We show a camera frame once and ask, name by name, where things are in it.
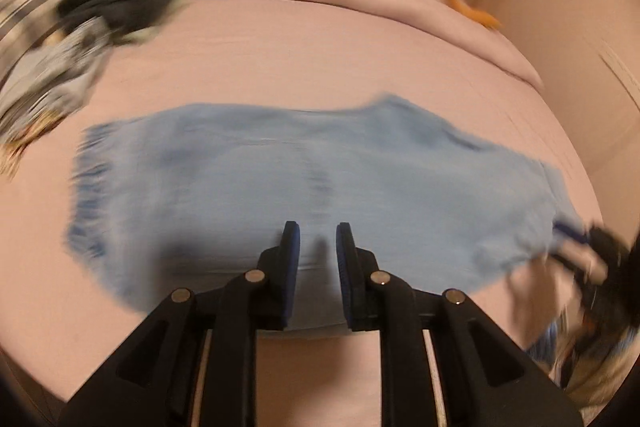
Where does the pink bed sheet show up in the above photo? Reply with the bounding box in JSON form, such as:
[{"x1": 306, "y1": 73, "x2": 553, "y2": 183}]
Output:
[{"x1": 0, "y1": 0, "x2": 601, "y2": 427}]

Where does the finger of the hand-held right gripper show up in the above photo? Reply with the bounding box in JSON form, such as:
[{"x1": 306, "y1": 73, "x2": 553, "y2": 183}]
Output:
[{"x1": 554, "y1": 221, "x2": 596, "y2": 249}]

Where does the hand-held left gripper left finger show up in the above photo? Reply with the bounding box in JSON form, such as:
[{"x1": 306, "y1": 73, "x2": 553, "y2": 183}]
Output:
[{"x1": 57, "y1": 221, "x2": 301, "y2": 427}]

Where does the printed patterned cloth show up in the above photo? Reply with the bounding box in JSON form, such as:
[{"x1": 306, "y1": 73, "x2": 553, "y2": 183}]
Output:
[{"x1": 0, "y1": 0, "x2": 113, "y2": 172}]

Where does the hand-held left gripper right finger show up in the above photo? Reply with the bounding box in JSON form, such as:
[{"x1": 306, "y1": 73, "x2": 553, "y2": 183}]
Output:
[{"x1": 336, "y1": 222, "x2": 583, "y2": 427}]

